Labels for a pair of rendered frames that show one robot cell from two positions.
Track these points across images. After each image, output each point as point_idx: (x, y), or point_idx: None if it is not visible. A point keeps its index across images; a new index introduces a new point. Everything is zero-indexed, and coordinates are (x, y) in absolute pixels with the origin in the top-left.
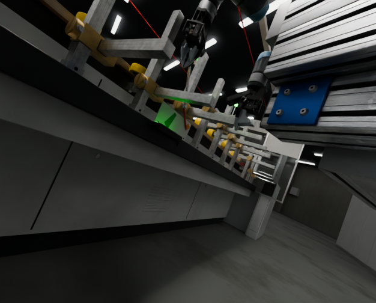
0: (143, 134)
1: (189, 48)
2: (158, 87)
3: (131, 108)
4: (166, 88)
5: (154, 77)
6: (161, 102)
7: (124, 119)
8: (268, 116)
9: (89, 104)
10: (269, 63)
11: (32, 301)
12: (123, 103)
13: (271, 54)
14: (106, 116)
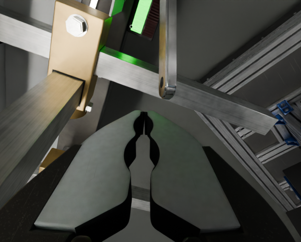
0: (127, 33)
1: (87, 236)
2: (102, 77)
3: (108, 90)
4: (134, 88)
5: (78, 97)
6: (111, 19)
7: (111, 85)
8: (286, 180)
9: (99, 126)
10: (295, 223)
11: (129, 38)
12: (104, 104)
13: (298, 233)
14: (106, 104)
